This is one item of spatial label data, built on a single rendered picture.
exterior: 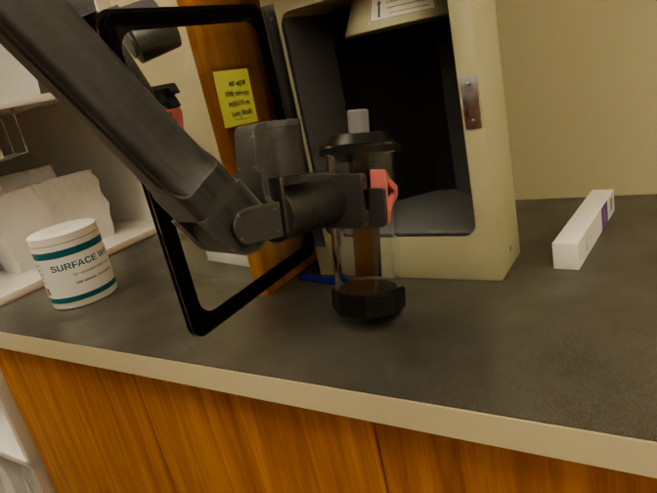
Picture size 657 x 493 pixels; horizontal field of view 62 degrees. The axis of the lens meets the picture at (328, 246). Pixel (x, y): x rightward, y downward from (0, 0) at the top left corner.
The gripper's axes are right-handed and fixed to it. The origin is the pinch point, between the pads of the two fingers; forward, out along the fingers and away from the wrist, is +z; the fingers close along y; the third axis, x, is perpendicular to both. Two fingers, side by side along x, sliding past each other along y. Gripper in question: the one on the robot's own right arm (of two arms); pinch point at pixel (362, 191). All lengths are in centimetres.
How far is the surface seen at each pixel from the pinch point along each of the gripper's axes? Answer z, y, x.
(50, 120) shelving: 49, 150, -20
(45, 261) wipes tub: -9, 65, 11
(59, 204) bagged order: 26, 116, 6
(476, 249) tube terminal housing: 12.6, -11.2, 10.4
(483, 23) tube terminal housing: 11.9, -13.3, -20.4
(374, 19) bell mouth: 8.7, 1.0, -23.1
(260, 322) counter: -4.1, 17.2, 19.2
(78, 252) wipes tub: -4, 61, 10
